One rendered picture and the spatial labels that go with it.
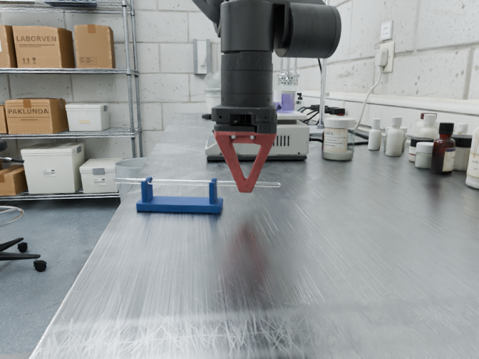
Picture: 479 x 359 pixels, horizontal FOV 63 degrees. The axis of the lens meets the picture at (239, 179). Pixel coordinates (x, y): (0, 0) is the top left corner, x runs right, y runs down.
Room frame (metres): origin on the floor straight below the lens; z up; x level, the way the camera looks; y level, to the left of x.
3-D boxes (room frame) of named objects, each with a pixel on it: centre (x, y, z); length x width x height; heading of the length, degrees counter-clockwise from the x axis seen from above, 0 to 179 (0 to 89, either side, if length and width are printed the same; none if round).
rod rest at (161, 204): (0.45, 0.07, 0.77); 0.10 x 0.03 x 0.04; 85
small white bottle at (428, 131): (0.77, -0.37, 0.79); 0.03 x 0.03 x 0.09
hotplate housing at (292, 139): (0.80, -0.04, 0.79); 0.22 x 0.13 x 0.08; 93
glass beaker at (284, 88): (0.79, -0.09, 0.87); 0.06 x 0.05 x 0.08; 172
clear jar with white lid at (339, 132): (0.77, -0.20, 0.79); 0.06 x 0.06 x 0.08
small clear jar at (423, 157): (0.68, -0.33, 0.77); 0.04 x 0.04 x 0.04
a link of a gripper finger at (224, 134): (0.45, -0.01, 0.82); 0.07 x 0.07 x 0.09; 85
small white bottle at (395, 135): (0.80, -0.32, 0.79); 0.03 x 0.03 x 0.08
